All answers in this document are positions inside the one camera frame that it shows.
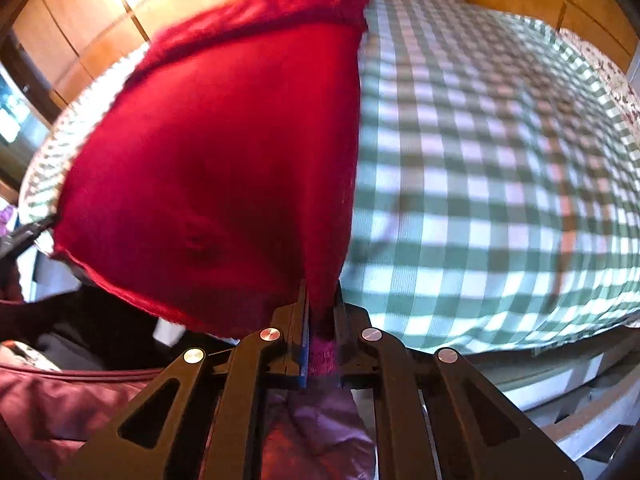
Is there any person's maroon jacket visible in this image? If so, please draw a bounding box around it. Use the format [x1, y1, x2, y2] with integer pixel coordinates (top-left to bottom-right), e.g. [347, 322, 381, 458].
[0, 340, 377, 480]

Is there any wooden wardrobe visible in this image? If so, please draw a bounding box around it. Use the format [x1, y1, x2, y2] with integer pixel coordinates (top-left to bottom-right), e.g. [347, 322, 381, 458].
[10, 0, 633, 111]

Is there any red fleece garment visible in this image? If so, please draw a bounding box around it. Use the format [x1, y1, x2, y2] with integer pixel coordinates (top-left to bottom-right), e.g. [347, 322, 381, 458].
[50, 0, 377, 378]

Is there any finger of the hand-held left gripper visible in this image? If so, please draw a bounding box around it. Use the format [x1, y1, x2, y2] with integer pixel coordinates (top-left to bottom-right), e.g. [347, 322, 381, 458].
[0, 217, 57, 261]

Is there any grey bed frame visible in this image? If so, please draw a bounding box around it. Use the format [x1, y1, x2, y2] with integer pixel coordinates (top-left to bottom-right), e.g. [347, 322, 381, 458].
[400, 310, 640, 463]

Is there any floral bedsheet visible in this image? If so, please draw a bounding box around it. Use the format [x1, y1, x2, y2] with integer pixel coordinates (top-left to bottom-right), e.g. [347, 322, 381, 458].
[557, 27, 640, 126]

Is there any green checked bedsheet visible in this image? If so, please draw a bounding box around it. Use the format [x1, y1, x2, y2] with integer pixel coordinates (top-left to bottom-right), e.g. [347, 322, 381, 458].
[17, 0, 640, 356]

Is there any window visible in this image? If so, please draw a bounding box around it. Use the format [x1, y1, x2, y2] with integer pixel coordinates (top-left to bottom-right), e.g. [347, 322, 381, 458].
[0, 60, 43, 161]

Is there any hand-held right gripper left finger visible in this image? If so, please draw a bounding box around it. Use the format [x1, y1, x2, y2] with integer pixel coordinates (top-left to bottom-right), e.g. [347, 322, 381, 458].
[60, 280, 311, 480]

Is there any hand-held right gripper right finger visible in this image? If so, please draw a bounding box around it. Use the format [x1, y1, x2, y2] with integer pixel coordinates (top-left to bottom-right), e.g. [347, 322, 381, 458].
[332, 280, 583, 480]

